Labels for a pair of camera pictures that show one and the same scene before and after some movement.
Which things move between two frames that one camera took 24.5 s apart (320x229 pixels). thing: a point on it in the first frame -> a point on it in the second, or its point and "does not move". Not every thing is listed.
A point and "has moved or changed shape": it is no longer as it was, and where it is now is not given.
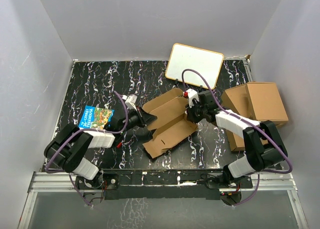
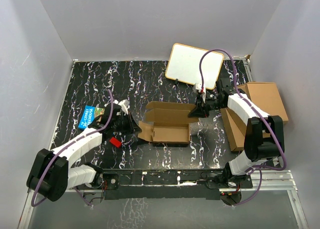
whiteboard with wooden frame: (208, 64) does not move
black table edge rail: (162, 184) does not move
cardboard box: (171, 126) has moved or changed shape
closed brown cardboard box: (265, 102) does not move
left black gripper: (144, 118) -> (132, 125)
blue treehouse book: (96, 117) does not move
